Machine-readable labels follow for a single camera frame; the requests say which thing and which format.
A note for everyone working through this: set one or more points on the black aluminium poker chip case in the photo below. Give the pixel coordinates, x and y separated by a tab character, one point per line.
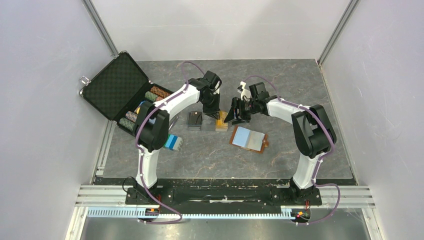
119	88

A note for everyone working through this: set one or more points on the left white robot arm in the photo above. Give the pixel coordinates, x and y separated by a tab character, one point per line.
153	121

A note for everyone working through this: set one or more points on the white slotted cable duct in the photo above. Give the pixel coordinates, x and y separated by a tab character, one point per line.
153	214

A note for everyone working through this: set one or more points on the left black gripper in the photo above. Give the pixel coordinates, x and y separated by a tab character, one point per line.
214	112

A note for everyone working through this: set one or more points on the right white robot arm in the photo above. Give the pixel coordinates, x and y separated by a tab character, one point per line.
313	131

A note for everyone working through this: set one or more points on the clear box with dark cards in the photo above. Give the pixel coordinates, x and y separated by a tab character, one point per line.
194	120

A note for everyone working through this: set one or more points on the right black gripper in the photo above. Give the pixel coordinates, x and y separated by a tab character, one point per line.
240	118

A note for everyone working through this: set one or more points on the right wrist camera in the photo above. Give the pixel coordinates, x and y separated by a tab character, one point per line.
244	91

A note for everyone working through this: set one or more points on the brown leather card holder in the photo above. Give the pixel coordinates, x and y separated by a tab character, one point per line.
250	140

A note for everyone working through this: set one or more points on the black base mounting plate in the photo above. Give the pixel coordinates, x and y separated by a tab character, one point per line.
173	191

